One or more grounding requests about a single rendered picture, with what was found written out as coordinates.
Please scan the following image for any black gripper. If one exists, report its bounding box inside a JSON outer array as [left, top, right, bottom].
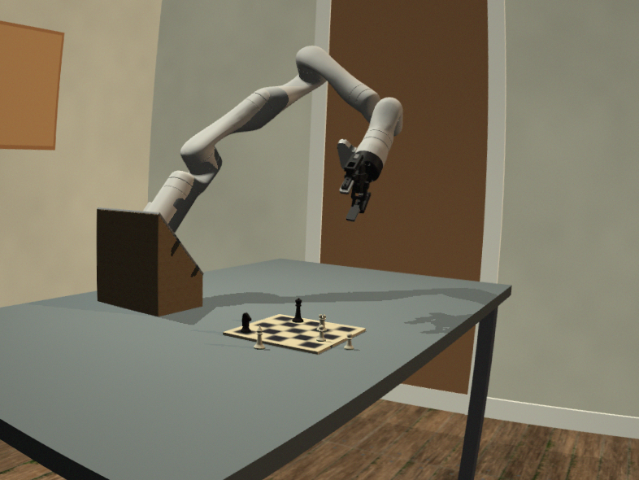
[[339, 151, 383, 222]]

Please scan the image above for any chessboard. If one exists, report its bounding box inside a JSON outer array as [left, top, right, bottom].
[[223, 314, 366, 355]]

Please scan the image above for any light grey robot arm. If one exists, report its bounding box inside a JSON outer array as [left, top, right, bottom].
[[143, 46, 403, 233]]

